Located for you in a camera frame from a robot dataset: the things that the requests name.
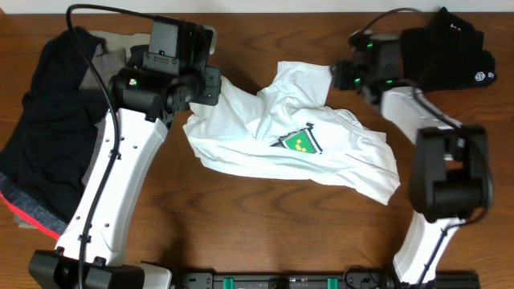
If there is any black folded garment with logo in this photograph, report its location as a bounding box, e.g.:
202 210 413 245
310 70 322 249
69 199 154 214
400 7 497 92

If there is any grey folded garment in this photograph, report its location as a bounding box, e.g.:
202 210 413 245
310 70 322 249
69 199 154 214
79 44 126 185

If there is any black garment with red trim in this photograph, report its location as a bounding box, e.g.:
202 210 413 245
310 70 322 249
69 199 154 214
1 31 108 239

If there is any white t-shirt with green logo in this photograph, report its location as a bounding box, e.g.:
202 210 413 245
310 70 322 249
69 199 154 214
183 62 400 205

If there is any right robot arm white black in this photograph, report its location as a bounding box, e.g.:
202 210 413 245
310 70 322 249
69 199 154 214
331 28 493 289

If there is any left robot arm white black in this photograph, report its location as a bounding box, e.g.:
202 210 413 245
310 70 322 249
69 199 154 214
29 66 221 288

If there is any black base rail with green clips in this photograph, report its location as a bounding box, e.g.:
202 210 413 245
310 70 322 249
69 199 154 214
176 269 481 289

